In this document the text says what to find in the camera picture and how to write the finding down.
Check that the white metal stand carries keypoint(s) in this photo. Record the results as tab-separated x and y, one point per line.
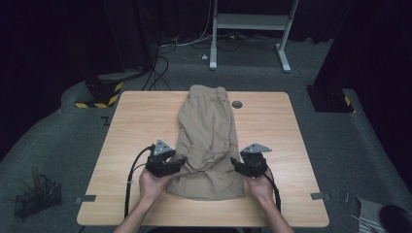
252	22

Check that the grey striped cloth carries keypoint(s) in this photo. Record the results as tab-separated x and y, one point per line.
369	213

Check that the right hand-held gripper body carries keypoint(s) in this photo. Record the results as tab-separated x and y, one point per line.
257	161

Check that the black curtain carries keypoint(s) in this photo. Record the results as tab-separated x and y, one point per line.
48	48
379	48

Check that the black base with yellow mark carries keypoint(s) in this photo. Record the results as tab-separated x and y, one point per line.
328	98

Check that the wooden stick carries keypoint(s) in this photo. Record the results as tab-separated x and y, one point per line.
35	179

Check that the person's right hand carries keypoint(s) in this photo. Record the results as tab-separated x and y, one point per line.
263	189

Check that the person's left hand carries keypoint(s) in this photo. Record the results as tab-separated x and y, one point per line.
152	187

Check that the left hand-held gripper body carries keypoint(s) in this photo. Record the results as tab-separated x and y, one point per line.
158	165

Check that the khaki shorts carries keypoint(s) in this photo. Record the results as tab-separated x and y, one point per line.
207	139

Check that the black round object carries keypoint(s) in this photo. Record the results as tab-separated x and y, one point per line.
396	220

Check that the grey tape strip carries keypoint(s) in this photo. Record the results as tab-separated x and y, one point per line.
87	198
319	196

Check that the black base with hazard stripes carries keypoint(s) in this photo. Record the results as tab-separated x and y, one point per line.
103	92

